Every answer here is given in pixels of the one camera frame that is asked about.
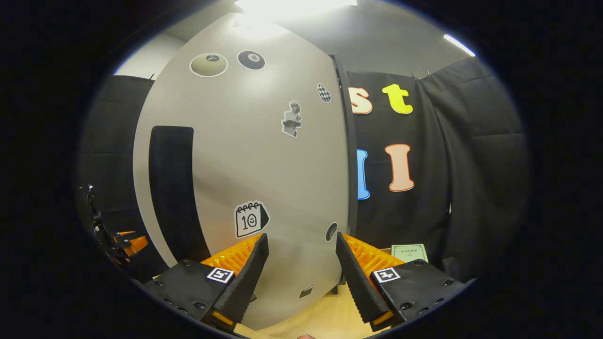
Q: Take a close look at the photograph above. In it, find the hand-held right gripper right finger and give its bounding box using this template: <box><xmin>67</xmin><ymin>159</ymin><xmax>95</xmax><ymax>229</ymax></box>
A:
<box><xmin>335</xmin><ymin>232</ymin><xmax>472</xmax><ymax>332</ymax></box>

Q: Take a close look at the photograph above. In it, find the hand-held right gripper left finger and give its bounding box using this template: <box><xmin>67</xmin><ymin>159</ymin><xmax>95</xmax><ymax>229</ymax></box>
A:
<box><xmin>141</xmin><ymin>233</ymin><xmax>270</xmax><ymax>332</ymax></box>

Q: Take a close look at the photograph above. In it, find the light grey cabinet door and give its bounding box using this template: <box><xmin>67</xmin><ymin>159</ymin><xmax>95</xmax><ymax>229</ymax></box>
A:
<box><xmin>133</xmin><ymin>12</ymin><xmax>351</xmax><ymax>330</ymax></box>

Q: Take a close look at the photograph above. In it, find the grey cabinet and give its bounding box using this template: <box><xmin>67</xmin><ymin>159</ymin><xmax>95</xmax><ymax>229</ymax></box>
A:
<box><xmin>332</xmin><ymin>54</ymin><xmax>359</xmax><ymax>295</ymax></box>

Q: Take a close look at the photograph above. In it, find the green book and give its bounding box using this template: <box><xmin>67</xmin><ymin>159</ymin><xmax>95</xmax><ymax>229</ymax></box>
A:
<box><xmin>391</xmin><ymin>243</ymin><xmax>429</xmax><ymax>264</ymax></box>

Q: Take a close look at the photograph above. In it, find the black backdrop cloth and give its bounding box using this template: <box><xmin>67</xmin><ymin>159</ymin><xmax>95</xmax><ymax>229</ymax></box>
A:
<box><xmin>78</xmin><ymin>56</ymin><xmax>528</xmax><ymax>283</ymax></box>

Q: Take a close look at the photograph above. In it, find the narrow ceiling light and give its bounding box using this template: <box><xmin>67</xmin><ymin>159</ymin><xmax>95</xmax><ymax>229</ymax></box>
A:
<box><xmin>443</xmin><ymin>33</ymin><xmax>476</xmax><ymax>57</ymax></box>

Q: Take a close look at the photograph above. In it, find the large ceiling light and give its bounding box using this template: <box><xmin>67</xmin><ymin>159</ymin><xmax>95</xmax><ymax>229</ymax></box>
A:
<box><xmin>236</xmin><ymin>0</ymin><xmax>359</xmax><ymax>19</ymax></box>

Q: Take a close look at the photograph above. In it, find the black door handle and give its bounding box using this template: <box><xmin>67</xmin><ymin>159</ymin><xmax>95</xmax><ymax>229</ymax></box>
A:
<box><xmin>149</xmin><ymin>125</ymin><xmax>212</xmax><ymax>264</ymax></box>

